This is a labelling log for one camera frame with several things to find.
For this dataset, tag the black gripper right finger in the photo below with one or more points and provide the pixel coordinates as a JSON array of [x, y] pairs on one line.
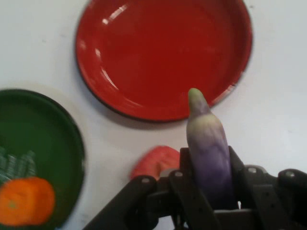
[[271, 198]]

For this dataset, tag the red toy apple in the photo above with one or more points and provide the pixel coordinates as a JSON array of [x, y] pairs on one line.
[[156, 161]]

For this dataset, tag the purple toy eggplant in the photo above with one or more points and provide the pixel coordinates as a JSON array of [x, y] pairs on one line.
[[211, 155]]

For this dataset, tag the red round plate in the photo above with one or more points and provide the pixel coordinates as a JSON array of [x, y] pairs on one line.
[[163, 60]]

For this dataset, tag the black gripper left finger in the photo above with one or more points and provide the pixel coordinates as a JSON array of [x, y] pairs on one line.
[[187, 191]]

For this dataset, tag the dark green round plate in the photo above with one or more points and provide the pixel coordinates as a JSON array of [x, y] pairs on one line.
[[48, 134]]

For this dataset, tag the orange toy fruit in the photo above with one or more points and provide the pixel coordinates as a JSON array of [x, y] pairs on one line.
[[26, 201]]

